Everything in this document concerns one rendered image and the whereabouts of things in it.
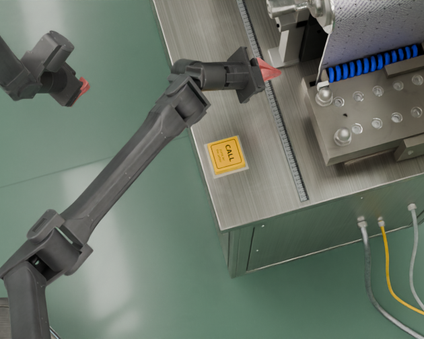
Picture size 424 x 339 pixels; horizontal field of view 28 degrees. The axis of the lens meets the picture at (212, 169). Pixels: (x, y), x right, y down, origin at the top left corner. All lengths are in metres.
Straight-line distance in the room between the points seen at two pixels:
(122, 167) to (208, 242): 1.23
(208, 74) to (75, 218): 0.39
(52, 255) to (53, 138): 1.41
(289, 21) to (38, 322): 0.80
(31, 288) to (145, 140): 0.35
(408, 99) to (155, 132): 0.57
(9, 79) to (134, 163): 0.27
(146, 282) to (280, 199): 0.98
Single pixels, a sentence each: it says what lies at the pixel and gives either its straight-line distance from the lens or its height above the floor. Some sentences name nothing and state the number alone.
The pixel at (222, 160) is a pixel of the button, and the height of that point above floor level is 0.92.
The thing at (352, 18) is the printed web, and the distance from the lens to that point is 1.65.
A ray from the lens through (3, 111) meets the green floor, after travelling 2.99.
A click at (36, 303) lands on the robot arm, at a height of 1.31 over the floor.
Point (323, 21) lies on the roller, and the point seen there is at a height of 1.24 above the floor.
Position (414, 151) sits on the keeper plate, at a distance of 1.88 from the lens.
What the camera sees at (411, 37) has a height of 1.07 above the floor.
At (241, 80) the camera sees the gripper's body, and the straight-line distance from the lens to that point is 1.70.
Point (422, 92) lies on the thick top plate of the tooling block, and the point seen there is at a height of 1.03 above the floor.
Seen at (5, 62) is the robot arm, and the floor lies 1.37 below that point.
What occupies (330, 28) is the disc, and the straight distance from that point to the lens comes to 1.64.
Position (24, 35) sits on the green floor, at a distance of 3.08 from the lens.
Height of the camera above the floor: 2.72
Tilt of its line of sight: 74 degrees down
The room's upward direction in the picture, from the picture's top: 3 degrees counter-clockwise
